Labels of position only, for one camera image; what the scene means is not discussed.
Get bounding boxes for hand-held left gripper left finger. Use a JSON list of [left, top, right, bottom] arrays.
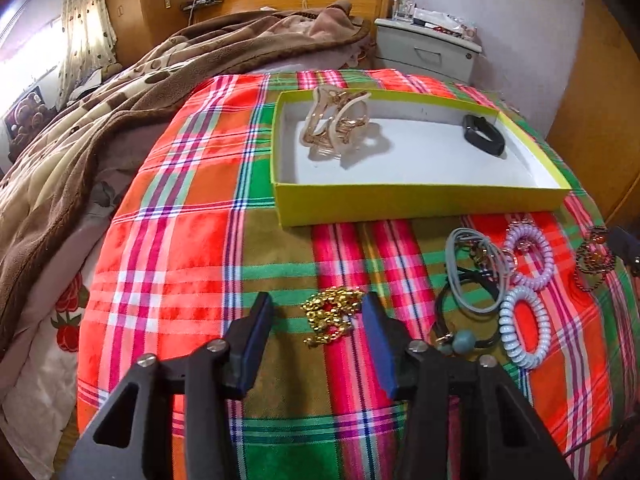
[[60, 291, 275, 480]]

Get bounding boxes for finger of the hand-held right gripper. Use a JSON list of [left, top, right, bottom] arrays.
[[607, 226, 640, 277]]

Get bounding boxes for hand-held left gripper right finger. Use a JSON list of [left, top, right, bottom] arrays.
[[361, 291, 576, 480]]

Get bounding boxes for brown bead bracelet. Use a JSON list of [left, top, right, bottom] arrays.
[[575, 227, 613, 291]]

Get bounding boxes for gold bead bracelet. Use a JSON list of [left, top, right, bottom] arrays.
[[301, 286, 366, 348]]

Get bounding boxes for black hair tie teal bead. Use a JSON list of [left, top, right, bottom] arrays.
[[433, 267, 506, 358]]

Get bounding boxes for lilac spiral hair tie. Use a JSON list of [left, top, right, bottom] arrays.
[[502, 225, 553, 291]]

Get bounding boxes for grey elastic hair ties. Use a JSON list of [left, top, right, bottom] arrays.
[[445, 227, 516, 317]]

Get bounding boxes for light blue spiral hair tie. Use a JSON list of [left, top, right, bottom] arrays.
[[499, 285, 551, 370]]

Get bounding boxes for gold ring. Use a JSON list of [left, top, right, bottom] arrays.
[[472, 245, 501, 268]]

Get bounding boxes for yellow cardboard box tray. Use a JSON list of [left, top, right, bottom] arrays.
[[270, 89, 572, 229]]

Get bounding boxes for wooden door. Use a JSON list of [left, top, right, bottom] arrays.
[[545, 0, 640, 231]]

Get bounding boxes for plaid bed cloth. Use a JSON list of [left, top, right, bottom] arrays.
[[75, 69, 640, 480]]

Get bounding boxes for black smart band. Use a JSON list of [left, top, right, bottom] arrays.
[[461, 114, 507, 157]]

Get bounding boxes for floral bed sheet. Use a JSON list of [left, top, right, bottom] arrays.
[[0, 175, 126, 461]]

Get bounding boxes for beige hair claw clip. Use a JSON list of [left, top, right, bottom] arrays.
[[300, 85, 396, 168]]

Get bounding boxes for brown patterned blanket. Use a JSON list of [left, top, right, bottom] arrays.
[[0, 4, 379, 361]]

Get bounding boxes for grey nightstand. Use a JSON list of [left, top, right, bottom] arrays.
[[374, 17, 483, 86]]

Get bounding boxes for clutter on nightstand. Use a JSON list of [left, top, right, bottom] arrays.
[[412, 7, 479, 41]]

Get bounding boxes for wooden wardrobe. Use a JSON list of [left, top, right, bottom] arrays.
[[102, 0, 202, 68]]

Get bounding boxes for dotted cream curtain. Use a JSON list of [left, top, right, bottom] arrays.
[[57, 0, 118, 106]]

